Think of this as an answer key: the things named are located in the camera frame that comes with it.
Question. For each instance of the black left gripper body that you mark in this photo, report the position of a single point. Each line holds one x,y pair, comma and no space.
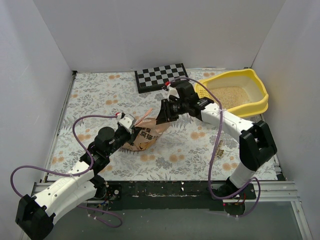
135,132

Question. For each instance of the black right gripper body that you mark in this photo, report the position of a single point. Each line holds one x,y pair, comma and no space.
169,111

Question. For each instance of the pink cat litter bag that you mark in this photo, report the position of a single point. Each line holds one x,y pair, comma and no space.
148,134

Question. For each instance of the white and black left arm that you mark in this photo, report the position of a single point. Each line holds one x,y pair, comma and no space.
37,214

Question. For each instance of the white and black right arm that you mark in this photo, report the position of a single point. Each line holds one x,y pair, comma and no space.
256,143

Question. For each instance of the yellow and white litter box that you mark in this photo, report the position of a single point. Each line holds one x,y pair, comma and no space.
241,92

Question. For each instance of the black and silver chessboard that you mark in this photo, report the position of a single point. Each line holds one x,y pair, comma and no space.
153,79

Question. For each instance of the floral patterned table mat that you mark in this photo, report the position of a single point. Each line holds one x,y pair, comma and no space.
184,150

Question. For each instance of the small brown wooden ruler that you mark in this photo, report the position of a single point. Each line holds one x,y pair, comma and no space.
219,151

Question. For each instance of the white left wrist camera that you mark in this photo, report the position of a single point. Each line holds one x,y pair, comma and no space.
126,121

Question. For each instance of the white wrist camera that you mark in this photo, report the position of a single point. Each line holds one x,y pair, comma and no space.
126,121
170,91

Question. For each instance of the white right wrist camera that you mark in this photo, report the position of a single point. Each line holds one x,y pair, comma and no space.
170,91

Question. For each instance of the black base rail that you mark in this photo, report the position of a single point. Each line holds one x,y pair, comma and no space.
162,195

